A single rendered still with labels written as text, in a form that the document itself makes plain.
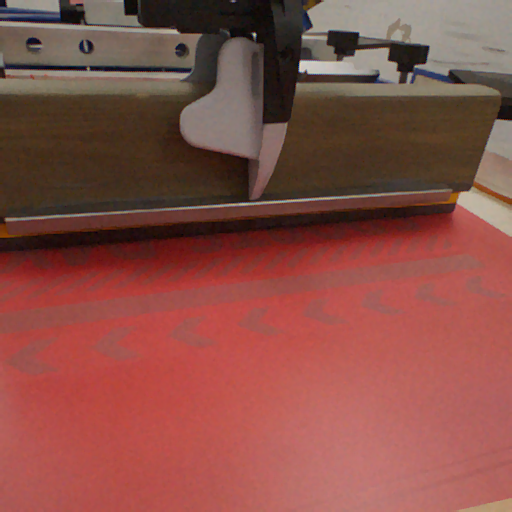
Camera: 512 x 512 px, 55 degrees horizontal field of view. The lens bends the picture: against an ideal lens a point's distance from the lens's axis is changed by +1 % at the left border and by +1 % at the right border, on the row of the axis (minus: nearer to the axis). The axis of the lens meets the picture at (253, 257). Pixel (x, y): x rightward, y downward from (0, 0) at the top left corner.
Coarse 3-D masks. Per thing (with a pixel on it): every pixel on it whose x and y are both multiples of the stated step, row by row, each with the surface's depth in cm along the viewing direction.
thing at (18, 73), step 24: (24, 72) 64; (48, 72) 65; (72, 72) 66; (96, 72) 68; (120, 72) 69; (144, 72) 70; (504, 144) 47; (480, 168) 46; (504, 168) 43; (504, 192) 43
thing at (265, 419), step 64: (64, 384) 21; (128, 384) 21; (192, 384) 21; (256, 384) 21; (320, 384) 22; (0, 448) 18; (64, 448) 18; (128, 448) 18; (192, 448) 18; (256, 448) 19; (320, 448) 19
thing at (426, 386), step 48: (480, 240) 36; (336, 336) 25; (384, 336) 25; (432, 336) 25; (480, 336) 26; (384, 384) 22; (432, 384) 22; (480, 384) 22; (384, 432) 20; (432, 432) 20; (480, 432) 20; (432, 480) 18; (480, 480) 18
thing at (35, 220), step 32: (288, 192) 33; (320, 192) 33; (352, 192) 34; (384, 192) 34; (416, 192) 35; (448, 192) 36; (32, 224) 27; (64, 224) 28; (96, 224) 29; (128, 224) 29
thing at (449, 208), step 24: (288, 216) 35; (312, 216) 36; (336, 216) 37; (360, 216) 37; (384, 216) 38; (0, 240) 30; (24, 240) 30; (48, 240) 31; (72, 240) 31; (96, 240) 32; (120, 240) 32
